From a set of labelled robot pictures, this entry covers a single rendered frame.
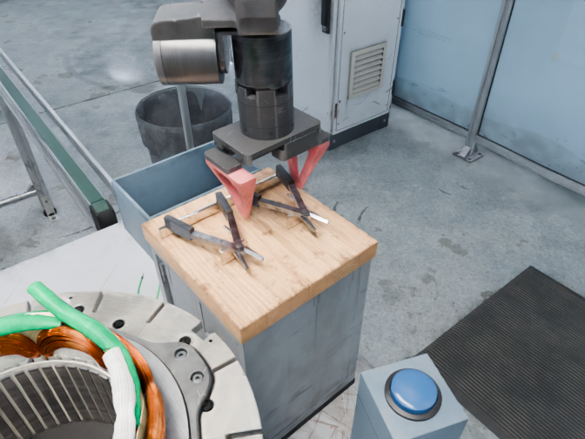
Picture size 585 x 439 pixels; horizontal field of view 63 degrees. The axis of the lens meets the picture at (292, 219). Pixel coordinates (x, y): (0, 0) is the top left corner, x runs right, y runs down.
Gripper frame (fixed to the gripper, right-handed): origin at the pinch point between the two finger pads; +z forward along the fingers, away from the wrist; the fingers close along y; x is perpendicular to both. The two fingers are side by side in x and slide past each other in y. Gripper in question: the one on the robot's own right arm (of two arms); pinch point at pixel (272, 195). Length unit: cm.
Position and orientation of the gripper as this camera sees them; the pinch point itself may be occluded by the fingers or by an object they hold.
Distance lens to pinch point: 57.1
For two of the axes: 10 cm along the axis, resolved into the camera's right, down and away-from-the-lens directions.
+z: 0.2, 7.7, 6.4
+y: -7.6, 4.3, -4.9
